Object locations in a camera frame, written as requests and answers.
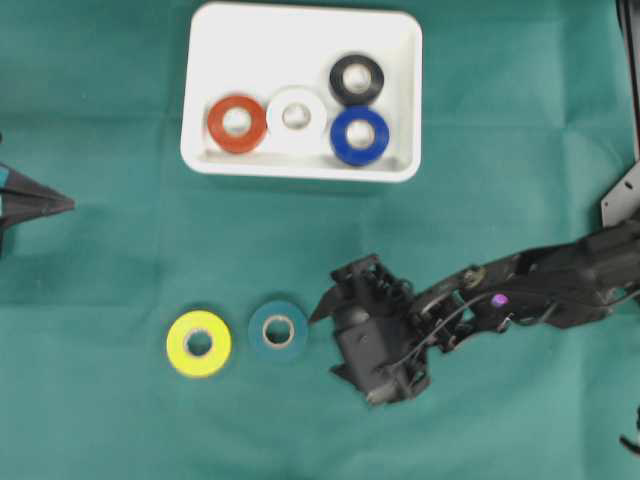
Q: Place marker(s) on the black tape roll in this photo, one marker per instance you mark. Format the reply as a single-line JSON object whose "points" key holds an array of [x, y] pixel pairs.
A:
{"points": [[356, 79]]}

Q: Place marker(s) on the red tape roll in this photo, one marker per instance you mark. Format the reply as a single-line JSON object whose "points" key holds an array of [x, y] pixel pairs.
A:
{"points": [[237, 144]]}

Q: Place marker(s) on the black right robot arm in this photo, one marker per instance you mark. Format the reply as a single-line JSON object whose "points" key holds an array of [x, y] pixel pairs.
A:
{"points": [[564, 286]]}

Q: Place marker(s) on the black clip at edge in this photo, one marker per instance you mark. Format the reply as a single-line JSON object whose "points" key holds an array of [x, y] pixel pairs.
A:
{"points": [[632, 445]]}

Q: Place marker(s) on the teal tape roll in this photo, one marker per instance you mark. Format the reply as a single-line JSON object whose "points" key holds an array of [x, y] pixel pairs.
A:
{"points": [[283, 311]]}

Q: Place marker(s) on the yellow tape roll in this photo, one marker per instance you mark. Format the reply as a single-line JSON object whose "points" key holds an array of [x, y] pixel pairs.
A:
{"points": [[209, 363]]}

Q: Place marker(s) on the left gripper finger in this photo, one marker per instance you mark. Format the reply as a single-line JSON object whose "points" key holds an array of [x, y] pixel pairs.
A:
{"points": [[16, 211], [15, 183]]}

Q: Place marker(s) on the blue tape roll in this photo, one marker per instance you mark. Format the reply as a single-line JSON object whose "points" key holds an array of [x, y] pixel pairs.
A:
{"points": [[341, 146]]}

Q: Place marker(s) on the white tape roll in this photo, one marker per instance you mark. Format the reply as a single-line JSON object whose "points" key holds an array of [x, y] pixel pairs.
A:
{"points": [[296, 115]]}

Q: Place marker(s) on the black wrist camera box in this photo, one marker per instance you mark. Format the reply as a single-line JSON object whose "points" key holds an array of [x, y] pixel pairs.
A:
{"points": [[368, 343]]}

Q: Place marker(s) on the white plastic tray case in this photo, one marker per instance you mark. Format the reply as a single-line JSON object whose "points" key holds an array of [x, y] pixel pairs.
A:
{"points": [[262, 50]]}

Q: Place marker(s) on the green table cloth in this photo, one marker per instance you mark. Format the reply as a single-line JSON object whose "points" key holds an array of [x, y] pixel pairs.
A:
{"points": [[526, 123]]}

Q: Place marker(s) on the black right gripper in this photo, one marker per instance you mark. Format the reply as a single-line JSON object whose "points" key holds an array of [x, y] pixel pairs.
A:
{"points": [[367, 283]]}

